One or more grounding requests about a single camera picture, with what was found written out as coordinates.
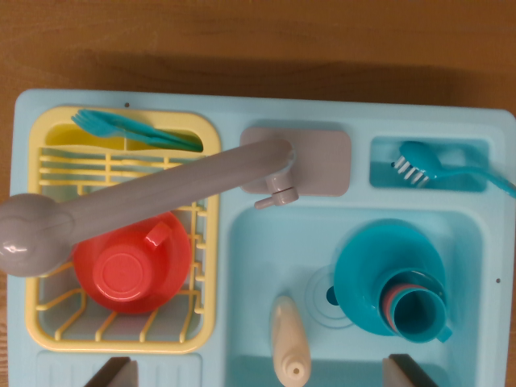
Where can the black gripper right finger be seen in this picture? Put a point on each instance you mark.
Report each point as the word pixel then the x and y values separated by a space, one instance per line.
pixel 403 375

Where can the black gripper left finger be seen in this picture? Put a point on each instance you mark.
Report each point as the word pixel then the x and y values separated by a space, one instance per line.
pixel 115 375

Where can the cream detergent bottle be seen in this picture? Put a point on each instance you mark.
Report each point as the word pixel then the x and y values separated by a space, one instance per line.
pixel 290 334

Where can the light blue toy sink unit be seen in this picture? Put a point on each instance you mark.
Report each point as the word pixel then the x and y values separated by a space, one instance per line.
pixel 266 250

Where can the red plastic cup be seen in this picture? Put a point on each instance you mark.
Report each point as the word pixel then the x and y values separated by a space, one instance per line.
pixel 121 276

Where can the teal plastic plate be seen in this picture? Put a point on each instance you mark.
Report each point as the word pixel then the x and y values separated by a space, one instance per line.
pixel 363 270

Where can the red plastic plate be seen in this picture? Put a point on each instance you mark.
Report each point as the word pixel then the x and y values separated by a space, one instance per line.
pixel 177 258

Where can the yellow plastic dish rack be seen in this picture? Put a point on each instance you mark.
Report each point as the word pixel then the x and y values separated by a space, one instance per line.
pixel 211 282

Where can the grey toy faucet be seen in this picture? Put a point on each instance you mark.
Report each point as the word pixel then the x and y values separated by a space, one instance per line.
pixel 169 183

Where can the teal dish brush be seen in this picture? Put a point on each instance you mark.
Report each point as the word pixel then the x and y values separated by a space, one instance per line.
pixel 419 155

